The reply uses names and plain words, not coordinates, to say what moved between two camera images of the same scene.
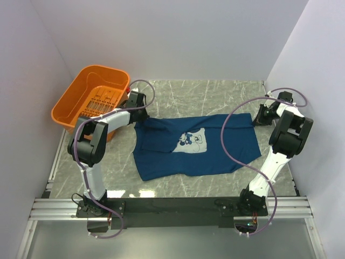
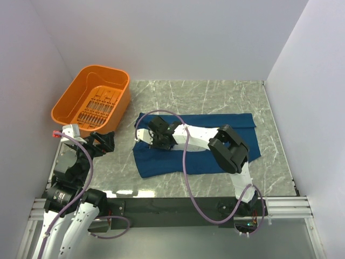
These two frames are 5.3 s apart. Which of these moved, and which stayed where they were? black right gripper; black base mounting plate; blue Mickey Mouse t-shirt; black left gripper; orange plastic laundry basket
Moved: black left gripper; black right gripper
Stayed: orange plastic laundry basket; black base mounting plate; blue Mickey Mouse t-shirt
